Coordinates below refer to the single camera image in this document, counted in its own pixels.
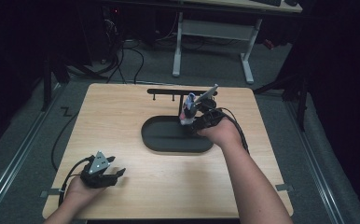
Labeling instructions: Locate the black hook stand with tray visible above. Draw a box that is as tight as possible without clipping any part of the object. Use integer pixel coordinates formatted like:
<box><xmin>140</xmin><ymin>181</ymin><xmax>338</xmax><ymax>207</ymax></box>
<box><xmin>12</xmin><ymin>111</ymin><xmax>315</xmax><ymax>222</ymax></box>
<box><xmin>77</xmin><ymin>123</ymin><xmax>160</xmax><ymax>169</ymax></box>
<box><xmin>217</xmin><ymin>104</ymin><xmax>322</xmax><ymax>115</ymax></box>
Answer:
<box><xmin>140</xmin><ymin>88</ymin><xmax>218</xmax><ymax>154</ymax></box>

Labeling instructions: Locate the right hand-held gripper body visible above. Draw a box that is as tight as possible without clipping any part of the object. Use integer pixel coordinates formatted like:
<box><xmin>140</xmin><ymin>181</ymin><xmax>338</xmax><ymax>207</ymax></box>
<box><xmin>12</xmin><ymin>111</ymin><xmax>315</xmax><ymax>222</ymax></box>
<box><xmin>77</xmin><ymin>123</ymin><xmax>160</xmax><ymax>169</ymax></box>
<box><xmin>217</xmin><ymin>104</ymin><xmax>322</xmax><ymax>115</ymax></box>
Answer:
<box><xmin>193</xmin><ymin>83</ymin><xmax>228</xmax><ymax>133</ymax></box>

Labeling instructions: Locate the person's left hand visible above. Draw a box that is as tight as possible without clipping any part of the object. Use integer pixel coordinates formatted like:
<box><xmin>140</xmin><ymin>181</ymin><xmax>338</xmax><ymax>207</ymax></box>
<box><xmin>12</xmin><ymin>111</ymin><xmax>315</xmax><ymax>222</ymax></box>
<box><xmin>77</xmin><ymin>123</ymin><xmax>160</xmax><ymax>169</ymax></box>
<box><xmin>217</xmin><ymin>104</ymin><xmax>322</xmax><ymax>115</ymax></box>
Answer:
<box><xmin>63</xmin><ymin>177</ymin><xmax>108</xmax><ymax>208</ymax></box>

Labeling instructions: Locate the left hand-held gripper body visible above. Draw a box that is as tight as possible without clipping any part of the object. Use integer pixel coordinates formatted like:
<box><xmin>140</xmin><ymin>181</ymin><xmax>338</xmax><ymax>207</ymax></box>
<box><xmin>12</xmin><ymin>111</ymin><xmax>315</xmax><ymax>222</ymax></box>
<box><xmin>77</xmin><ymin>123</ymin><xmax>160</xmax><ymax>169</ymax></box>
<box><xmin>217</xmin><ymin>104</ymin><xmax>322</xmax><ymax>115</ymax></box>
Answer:
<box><xmin>80</xmin><ymin>151</ymin><xmax>120</xmax><ymax>189</ymax></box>

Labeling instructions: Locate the bundle of black cables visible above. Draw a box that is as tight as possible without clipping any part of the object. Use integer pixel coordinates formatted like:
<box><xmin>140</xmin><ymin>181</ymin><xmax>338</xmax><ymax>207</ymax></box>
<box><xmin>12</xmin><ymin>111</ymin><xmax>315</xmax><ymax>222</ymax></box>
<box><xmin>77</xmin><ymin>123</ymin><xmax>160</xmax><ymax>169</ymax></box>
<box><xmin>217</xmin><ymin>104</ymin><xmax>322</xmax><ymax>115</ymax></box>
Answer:
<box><xmin>104</xmin><ymin>38</ymin><xmax>145</xmax><ymax>85</ymax></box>

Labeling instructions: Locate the plush keychain with lavender loop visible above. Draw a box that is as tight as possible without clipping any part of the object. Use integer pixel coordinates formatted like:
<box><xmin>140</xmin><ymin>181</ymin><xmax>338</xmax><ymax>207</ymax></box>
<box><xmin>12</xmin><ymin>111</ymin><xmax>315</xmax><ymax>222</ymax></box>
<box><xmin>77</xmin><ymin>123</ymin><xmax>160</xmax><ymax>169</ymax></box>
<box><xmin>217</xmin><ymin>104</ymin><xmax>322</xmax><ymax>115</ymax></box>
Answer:
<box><xmin>179</xmin><ymin>91</ymin><xmax>199</xmax><ymax>126</ymax></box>

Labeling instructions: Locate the black floor cable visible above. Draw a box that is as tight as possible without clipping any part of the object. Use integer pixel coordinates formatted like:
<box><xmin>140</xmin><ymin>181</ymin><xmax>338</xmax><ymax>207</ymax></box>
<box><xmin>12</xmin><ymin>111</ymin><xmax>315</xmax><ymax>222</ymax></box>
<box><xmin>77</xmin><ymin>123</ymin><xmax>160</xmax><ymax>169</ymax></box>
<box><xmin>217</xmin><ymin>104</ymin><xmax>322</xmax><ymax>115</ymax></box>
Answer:
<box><xmin>50</xmin><ymin>111</ymin><xmax>80</xmax><ymax>173</ymax></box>

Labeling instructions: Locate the white-legged wooden desk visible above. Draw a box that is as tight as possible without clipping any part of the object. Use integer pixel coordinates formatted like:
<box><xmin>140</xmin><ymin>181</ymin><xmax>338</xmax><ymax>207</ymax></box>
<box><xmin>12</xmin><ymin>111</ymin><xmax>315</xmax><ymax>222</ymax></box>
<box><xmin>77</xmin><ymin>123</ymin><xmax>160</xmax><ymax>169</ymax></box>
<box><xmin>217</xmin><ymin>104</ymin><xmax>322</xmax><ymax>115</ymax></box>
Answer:
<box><xmin>171</xmin><ymin>0</ymin><xmax>303</xmax><ymax>85</ymax></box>

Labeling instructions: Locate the person's right hand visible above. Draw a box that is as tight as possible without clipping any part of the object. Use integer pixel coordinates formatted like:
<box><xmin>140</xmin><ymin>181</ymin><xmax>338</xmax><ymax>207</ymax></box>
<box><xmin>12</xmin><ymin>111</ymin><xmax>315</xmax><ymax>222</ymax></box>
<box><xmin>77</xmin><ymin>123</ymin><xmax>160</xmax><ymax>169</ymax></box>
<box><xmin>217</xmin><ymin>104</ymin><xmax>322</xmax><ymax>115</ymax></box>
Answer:
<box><xmin>197</xmin><ymin>119</ymin><xmax>245</xmax><ymax>150</ymax></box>

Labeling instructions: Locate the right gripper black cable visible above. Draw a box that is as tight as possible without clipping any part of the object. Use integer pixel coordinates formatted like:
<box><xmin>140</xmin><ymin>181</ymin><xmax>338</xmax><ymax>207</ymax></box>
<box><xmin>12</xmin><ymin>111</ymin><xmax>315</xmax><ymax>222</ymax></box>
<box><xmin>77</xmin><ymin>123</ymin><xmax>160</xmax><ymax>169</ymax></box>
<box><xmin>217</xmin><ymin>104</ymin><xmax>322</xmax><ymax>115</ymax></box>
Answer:
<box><xmin>212</xmin><ymin>106</ymin><xmax>251</xmax><ymax>155</ymax></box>

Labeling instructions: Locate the black metal stand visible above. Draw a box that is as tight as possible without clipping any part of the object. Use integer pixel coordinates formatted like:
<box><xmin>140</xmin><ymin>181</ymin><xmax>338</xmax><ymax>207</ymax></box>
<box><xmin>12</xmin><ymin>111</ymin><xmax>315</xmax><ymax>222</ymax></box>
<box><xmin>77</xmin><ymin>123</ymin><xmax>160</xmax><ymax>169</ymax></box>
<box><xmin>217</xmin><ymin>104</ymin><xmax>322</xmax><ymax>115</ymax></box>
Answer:
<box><xmin>252</xmin><ymin>70</ymin><xmax>311</xmax><ymax>133</ymax></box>
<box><xmin>40</xmin><ymin>52</ymin><xmax>71</xmax><ymax>112</ymax></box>

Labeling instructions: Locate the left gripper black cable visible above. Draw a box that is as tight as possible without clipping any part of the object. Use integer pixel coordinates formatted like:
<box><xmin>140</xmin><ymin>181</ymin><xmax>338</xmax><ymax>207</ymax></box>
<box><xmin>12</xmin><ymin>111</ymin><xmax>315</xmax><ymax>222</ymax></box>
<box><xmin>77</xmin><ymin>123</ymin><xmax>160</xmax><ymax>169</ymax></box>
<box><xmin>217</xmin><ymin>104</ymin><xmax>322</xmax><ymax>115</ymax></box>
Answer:
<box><xmin>57</xmin><ymin>156</ymin><xmax>95</xmax><ymax>208</ymax></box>

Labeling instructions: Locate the metal floor rail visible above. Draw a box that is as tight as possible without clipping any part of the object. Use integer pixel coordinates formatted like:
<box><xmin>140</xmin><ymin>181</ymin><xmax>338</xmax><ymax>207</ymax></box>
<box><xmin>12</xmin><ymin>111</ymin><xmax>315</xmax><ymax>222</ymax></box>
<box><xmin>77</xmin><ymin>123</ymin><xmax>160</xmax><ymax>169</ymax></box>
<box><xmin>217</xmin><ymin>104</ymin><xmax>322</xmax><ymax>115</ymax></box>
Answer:
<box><xmin>284</xmin><ymin>99</ymin><xmax>346</xmax><ymax>224</ymax></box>
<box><xmin>0</xmin><ymin>83</ymin><xmax>68</xmax><ymax>218</ymax></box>

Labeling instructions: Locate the grey table bracket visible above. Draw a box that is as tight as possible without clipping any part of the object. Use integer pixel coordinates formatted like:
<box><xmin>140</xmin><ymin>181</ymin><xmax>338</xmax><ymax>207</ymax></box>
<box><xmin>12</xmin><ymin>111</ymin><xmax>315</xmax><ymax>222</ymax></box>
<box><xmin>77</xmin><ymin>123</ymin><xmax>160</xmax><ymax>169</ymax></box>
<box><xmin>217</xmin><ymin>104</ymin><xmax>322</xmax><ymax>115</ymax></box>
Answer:
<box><xmin>275</xmin><ymin>183</ymin><xmax>295</xmax><ymax>192</ymax></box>
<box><xmin>39</xmin><ymin>188</ymin><xmax>61</xmax><ymax>199</ymax></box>

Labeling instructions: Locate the black keyboard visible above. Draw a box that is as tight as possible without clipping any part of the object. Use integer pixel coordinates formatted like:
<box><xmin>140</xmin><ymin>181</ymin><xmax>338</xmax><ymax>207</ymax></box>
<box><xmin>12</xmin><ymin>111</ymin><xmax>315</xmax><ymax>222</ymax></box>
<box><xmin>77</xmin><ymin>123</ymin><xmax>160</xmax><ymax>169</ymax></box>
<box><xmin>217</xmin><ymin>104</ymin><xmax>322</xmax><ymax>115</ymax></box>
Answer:
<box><xmin>252</xmin><ymin>0</ymin><xmax>284</xmax><ymax>7</ymax></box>

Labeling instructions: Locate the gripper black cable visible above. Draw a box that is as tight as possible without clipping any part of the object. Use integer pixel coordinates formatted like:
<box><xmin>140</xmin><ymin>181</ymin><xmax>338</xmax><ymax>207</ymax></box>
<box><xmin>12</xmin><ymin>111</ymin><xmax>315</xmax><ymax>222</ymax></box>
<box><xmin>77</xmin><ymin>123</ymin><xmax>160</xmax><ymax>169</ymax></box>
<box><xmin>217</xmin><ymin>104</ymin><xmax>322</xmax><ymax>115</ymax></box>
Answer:
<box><xmin>57</xmin><ymin>156</ymin><xmax>95</xmax><ymax>208</ymax></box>
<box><xmin>212</xmin><ymin>106</ymin><xmax>251</xmax><ymax>155</ymax></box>

